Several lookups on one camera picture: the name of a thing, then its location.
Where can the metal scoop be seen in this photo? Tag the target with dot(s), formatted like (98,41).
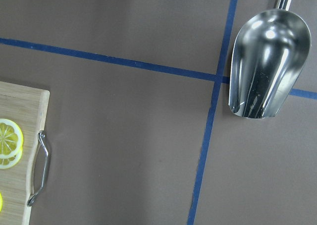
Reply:
(268,56)

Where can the wooden cutting board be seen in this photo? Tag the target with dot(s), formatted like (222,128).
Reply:
(24,154)

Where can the upper yellow lemon slice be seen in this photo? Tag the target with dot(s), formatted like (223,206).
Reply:
(11,138)

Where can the yellow lemon slice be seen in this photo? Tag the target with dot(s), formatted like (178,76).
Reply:
(11,138)
(1,202)
(12,161)

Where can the lower yellow lemon slice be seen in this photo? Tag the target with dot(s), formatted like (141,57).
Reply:
(12,161)

